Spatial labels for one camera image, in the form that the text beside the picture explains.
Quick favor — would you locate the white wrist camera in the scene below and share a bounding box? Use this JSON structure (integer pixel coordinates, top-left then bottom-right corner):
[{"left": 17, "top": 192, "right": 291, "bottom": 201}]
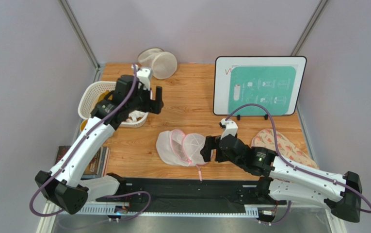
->
[
  {"left": 219, "top": 118, "right": 238, "bottom": 139},
  {"left": 131, "top": 64, "right": 153, "bottom": 90}
]

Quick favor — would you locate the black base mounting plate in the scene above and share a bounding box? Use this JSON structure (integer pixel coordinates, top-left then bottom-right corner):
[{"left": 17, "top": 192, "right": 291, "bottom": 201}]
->
[{"left": 98, "top": 177, "right": 286, "bottom": 211}]

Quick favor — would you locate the patterned ceramic mug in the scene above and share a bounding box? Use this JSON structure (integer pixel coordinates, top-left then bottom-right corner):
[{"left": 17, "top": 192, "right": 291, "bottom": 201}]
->
[{"left": 79, "top": 119, "right": 87, "bottom": 132}]

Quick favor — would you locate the beige mesh laundry bag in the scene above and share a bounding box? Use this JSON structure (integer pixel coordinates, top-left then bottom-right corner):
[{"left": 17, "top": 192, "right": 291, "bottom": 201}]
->
[{"left": 137, "top": 48, "right": 178, "bottom": 80}]

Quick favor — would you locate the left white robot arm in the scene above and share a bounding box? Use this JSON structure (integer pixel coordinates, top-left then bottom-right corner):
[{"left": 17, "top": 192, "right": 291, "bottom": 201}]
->
[{"left": 29, "top": 75, "right": 163, "bottom": 217}]

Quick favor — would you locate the white plastic basket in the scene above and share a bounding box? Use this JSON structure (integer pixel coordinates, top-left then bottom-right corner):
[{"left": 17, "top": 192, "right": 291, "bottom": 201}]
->
[{"left": 78, "top": 81, "right": 149, "bottom": 128}]

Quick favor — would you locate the whiteboard with teal sheet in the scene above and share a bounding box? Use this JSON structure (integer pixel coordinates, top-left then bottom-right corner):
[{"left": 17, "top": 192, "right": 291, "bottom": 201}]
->
[{"left": 212, "top": 56, "right": 307, "bottom": 117}]

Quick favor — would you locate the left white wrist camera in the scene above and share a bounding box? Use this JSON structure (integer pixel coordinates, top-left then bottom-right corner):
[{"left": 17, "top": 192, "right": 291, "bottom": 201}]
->
[{"left": 131, "top": 64, "right": 153, "bottom": 90}]

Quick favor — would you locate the aluminium slotted rail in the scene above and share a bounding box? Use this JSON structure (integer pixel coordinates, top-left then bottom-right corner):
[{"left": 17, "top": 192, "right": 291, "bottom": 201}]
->
[{"left": 76, "top": 202, "right": 259, "bottom": 218}]

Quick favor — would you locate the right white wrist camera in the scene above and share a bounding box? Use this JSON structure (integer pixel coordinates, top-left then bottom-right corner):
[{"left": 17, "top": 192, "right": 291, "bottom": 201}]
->
[{"left": 219, "top": 118, "right": 238, "bottom": 139}]

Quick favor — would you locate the dark brown book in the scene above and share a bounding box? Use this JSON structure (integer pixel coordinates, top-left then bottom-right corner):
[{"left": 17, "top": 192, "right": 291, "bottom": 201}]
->
[{"left": 55, "top": 145, "right": 111, "bottom": 180}]

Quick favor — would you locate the mustard yellow cloth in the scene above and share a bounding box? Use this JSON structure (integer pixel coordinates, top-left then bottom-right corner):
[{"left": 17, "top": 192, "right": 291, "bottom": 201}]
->
[{"left": 97, "top": 90, "right": 114, "bottom": 103}]

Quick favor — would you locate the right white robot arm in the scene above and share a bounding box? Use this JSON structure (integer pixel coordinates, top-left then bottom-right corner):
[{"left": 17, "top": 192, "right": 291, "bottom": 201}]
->
[{"left": 200, "top": 134, "right": 362, "bottom": 223}]

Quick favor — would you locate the white bra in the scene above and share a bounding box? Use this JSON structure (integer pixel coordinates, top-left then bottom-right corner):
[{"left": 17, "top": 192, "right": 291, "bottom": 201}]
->
[{"left": 126, "top": 111, "right": 147, "bottom": 123}]

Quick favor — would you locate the floral pink cloth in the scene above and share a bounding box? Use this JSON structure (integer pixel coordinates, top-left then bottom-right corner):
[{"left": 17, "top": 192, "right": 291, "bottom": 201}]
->
[{"left": 251, "top": 129, "right": 319, "bottom": 169}]

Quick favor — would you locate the white mesh laundry bag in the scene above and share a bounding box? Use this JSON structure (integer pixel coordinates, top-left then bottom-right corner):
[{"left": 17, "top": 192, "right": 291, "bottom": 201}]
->
[{"left": 156, "top": 129, "right": 206, "bottom": 181}]

